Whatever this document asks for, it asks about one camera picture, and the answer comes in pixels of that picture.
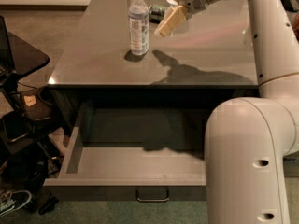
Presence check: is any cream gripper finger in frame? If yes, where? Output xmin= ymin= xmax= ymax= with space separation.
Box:
xmin=154 ymin=5 xmax=188 ymax=37

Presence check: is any clear blue-label plastic bottle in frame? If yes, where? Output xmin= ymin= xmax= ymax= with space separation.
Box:
xmin=128 ymin=0 xmax=149 ymax=56

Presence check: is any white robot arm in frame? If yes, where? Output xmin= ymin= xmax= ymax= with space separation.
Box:
xmin=155 ymin=0 xmax=299 ymax=224

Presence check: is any grey open top drawer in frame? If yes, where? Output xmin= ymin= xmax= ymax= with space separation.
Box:
xmin=45 ymin=103 xmax=207 ymax=201

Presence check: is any green metal can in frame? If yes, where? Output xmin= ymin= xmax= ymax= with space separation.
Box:
xmin=149 ymin=4 xmax=168 ymax=22

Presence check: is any brown box with note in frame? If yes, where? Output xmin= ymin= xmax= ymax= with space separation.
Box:
xmin=21 ymin=87 xmax=54 ymax=121

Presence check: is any black laptop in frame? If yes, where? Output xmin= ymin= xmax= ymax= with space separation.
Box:
xmin=0 ymin=16 xmax=15 ymax=79

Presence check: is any white sneaker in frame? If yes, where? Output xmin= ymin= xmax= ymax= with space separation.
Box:
xmin=0 ymin=190 xmax=32 ymax=217

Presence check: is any metal drawer handle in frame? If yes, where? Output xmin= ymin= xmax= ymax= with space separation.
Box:
xmin=135 ymin=187 xmax=169 ymax=203

